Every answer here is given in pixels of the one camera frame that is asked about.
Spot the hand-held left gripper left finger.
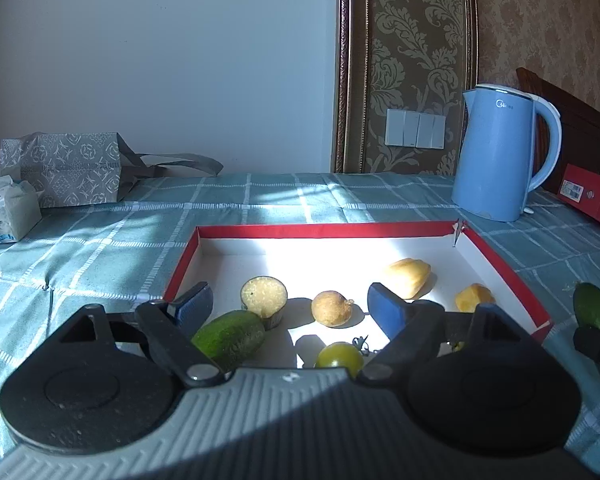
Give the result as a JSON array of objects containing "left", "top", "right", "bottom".
[{"left": 60, "top": 281, "right": 221, "bottom": 388}]

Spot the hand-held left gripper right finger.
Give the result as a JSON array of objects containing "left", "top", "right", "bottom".
[{"left": 357, "top": 282, "right": 543, "bottom": 386}]

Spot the green cucumber piece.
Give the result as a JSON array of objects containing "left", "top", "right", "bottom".
[
  {"left": 191, "top": 310, "right": 266, "bottom": 375},
  {"left": 573, "top": 282, "right": 600, "bottom": 341}
]

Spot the round brown fruit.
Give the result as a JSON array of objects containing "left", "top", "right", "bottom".
[{"left": 311, "top": 290, "right": 355, "bottom": 329}]

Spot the large green tomato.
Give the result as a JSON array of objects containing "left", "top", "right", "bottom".
[{"left": 314, "top": 335, "right": 371, "bottom": 380}]

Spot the eggplant piece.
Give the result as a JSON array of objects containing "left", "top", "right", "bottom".
[{"left": 240, "top": 276, "right": 288, "bottom": 331}]

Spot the red cardboard box lid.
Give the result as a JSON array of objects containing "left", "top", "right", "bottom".
[{"left": 162, "top": 220, "right": 553, "bottom": 368}]

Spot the small yellow fruit piece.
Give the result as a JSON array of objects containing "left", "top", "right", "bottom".
[{"left": 454, "top": 283, "right": 496, "bottom": 314}]

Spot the teal checked tablecloth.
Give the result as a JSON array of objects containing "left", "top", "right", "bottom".
[{"left": 0, "top": 172, "right": 600, "bottom": 461}]

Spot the red box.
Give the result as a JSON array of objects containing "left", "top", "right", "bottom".
[{"left": 559, "top": 162, "right": 600, "bottom": 236}]

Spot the blue electric kettle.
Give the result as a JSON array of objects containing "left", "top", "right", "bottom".
[{"left": 451, "top": 83, "right": 563, "bottom": 223}]

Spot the grey patterned gift bag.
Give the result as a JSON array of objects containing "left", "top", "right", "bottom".
[{"left": 0, "top": 132, "right": 224, "bottom": 209}]

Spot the white tissue pack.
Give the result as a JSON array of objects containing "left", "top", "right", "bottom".
[{"left": 0, "top": 162, "right": 43, "bottom": 246}]

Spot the dark wooden headboard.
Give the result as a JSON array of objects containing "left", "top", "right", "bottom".
[{"left": 516, "top": 67, "right": 600, "bottom": 196}]

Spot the white wall switch panel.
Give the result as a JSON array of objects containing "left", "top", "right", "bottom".
[{"left": 385, "top": 108, "right": 447, "bottom": 150}]

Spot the dark wooden wall moulding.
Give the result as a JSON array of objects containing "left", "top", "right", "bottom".
[{"left": 332, "top": 0, "right": 481, "bottom": 176}]

